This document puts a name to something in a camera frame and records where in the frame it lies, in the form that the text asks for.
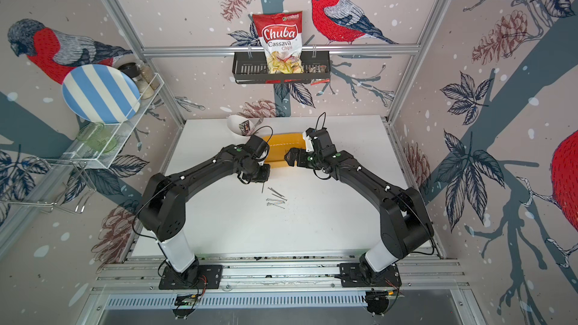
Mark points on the blue white striped plate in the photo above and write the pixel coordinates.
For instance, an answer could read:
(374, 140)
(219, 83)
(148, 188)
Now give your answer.
(101, 94)

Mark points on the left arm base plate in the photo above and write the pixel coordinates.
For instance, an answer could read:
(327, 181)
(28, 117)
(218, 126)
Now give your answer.
(196, 276)

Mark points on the green glass cup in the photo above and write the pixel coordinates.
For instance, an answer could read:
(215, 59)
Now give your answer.
(97, 137)

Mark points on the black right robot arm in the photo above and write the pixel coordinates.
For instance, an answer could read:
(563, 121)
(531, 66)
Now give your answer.
(404, 222)

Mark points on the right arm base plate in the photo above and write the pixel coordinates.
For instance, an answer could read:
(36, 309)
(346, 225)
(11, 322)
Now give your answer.
(362, 275)

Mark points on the dark lid spice jar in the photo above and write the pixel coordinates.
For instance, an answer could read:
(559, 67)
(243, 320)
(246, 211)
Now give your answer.
(133, 71)

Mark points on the light spice jar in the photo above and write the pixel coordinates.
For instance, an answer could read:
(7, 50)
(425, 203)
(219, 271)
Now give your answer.
(149, 76)

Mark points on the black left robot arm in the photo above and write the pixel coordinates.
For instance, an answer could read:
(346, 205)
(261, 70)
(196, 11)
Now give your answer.
(163, 208)

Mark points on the clear wire wall shelf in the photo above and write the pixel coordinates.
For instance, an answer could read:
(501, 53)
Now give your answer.
(81, 156)

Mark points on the yellow plastic storage box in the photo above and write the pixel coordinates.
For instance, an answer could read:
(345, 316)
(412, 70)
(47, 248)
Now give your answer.
(280, 145)

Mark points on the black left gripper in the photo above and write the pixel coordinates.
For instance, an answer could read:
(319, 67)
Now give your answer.
(265, 177)

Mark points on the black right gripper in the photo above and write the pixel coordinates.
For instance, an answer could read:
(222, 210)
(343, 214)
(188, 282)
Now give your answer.
(300, 153)

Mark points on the red cassava chips bag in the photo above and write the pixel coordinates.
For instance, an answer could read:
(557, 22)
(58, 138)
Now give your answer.
(280, 36)

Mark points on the white utensil holder cup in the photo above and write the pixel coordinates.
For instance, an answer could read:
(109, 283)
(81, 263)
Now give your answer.
(243, 126)

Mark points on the black wire wall basket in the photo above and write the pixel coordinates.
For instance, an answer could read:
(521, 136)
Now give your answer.
(312, 66)

